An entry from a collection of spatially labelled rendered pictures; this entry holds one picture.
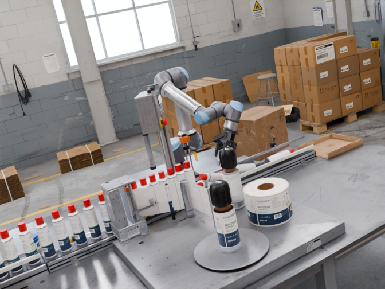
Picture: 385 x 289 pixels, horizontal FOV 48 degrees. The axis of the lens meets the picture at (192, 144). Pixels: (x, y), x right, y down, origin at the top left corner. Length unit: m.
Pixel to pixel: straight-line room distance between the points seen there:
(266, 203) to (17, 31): 6.08
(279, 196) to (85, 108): 5.98
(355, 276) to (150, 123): 1.46
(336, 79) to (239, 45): 2.96
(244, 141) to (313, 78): 3.08
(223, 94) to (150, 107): 3.74
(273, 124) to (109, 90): 5.10
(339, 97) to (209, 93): 1.72
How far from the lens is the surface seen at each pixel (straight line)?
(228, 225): 1.72
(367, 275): 2.77
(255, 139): 2.75
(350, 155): 2.77
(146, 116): 2.18
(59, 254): 2.18
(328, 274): 1.90
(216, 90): 5.81
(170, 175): 2.25
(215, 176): 2.37
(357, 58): 6.22
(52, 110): 7.54
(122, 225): 2.07
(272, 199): 1.89
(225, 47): 8.36
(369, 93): 6.43
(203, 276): 1.70
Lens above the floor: 1.81
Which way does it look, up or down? 16 degrees down
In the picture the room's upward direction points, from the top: 12 degrees counter-clockwise
